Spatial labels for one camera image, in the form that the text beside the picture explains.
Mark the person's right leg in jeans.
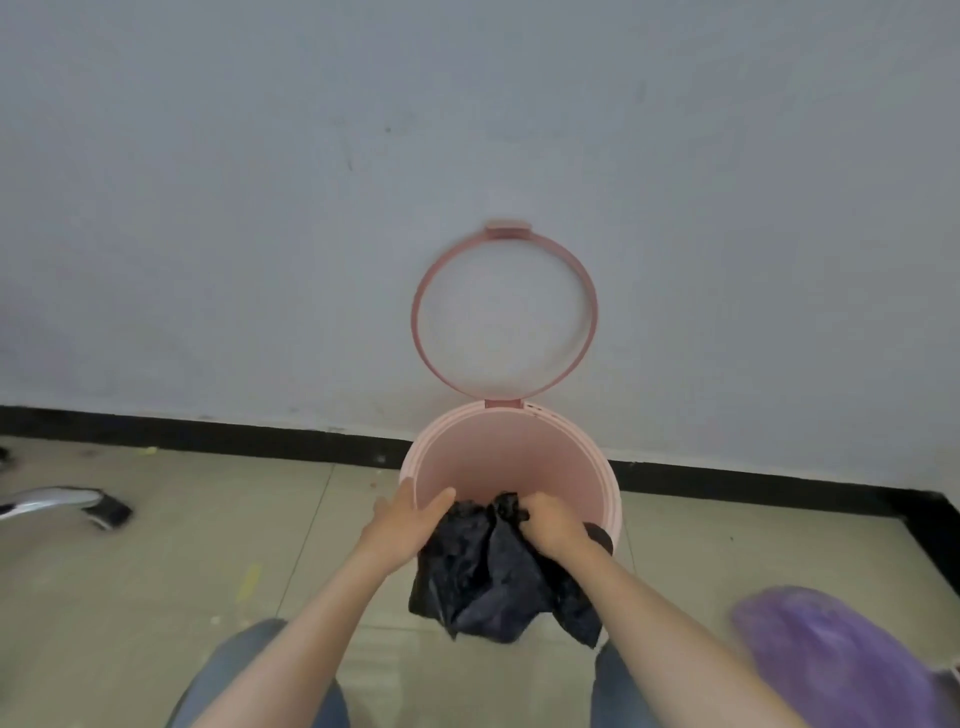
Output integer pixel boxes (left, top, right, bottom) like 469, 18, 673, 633
590, 639, 663, 728

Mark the person's left leg in jeans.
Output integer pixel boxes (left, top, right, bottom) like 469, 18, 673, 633
166, 618, 351, 728

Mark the person's left hand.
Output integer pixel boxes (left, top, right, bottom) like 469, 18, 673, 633
357, 478, 458, 580

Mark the person's left forearm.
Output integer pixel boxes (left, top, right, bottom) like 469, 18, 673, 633
191, 538, 423, 728

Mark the person's leg in jeans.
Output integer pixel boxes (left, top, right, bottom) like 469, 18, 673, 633
590, 639, 663, 728
166, 618, 351, 728

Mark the pink bin bag ring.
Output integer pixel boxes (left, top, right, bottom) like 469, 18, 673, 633
410, 219, 600, 411

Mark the silver chair base leg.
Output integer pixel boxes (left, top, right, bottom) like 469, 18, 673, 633
0, 486, 106, 523

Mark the purple plastic bag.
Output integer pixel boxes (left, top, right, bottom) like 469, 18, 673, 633
730, 585, 960, 728

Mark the black garbage bag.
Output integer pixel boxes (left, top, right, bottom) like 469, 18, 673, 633
408, 491, 615, 651

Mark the pink plastic trash bin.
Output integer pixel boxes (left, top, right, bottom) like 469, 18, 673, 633
399, 399, 623, 550

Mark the black caster wheel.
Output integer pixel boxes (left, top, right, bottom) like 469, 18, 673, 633
81, 491, 135, 534

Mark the black baseboard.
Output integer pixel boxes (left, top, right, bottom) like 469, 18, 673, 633
0, 404, 960, 595

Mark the person's right hand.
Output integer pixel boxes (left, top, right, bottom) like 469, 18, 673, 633
517, 491, 603, 567

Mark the person's right forearm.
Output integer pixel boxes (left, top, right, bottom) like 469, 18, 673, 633
543, 541, 811, 728

